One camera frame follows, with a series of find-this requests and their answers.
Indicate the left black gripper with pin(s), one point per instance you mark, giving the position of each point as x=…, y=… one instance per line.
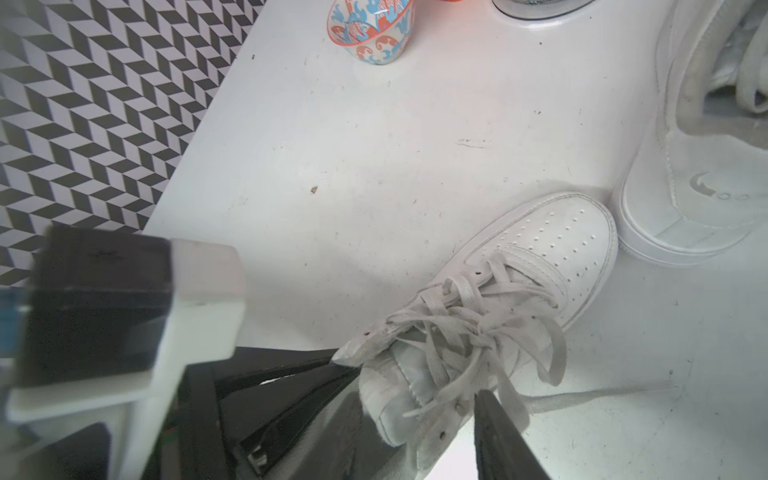
x=168, y=432

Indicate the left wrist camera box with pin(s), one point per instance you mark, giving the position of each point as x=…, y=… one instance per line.
x=109, y=323

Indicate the white sneaker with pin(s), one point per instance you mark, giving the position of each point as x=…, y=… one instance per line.
x=697, y=184
x=503, y=301

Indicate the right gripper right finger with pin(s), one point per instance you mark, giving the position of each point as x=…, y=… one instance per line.
x=501, y=452

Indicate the chrome glass holder stand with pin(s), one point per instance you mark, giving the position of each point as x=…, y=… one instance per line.
x=535, y=10

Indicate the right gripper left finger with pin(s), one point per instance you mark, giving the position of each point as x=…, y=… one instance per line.
x=339, y=443

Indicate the patterned small bowl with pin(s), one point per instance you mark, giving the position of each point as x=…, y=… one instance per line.
x=374, y=31

